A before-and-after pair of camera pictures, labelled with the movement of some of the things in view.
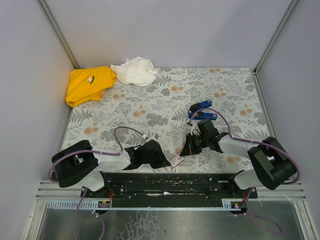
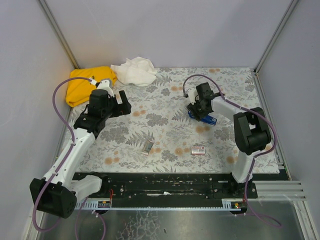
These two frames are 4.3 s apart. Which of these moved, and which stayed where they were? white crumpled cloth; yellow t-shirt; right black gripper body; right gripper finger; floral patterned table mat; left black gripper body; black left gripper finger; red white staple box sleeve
Moved: black left gripper finger; right gripper finger; left black gripper body; right black gripper body; red white staple box sleeve
Stayed: floral patterned table mat; yellow t-shirt; white crumpled cloth
